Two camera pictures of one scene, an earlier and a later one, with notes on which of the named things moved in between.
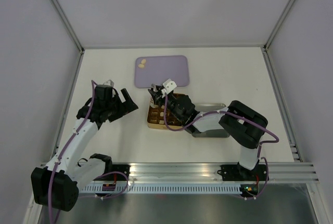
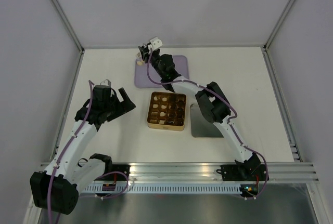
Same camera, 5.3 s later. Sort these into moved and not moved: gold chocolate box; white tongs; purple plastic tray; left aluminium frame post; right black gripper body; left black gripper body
Moved: white tongs; right black gripper body
Not moved: left aluminium frame post; left black gripper body; purple plastic tray; gold chocolate box
